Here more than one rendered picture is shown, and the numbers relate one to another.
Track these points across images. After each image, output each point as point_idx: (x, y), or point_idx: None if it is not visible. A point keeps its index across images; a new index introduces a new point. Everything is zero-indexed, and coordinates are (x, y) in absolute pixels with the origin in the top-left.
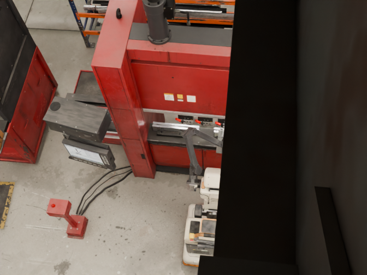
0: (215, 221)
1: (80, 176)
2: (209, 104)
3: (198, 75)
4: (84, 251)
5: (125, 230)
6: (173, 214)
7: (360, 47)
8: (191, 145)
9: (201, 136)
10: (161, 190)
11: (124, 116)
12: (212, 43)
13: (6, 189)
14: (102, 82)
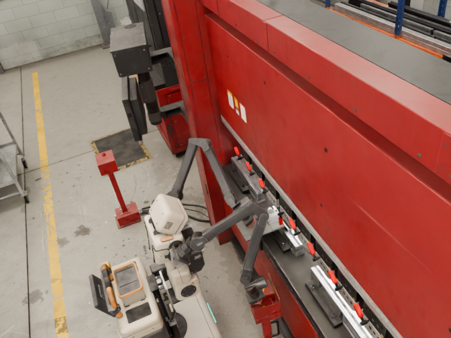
0: (137, 279)
1: (184, 190)
2: (256, 135)
3: (241, 59)
4: (106, 237)
5: (143, 255)
6: None
7: None
8: (188, 157)
9: (209, 159)
10: (210, 259)
11: (185, 95)
12: (260, 0)
13: (141, 157)
14: (166, 16)
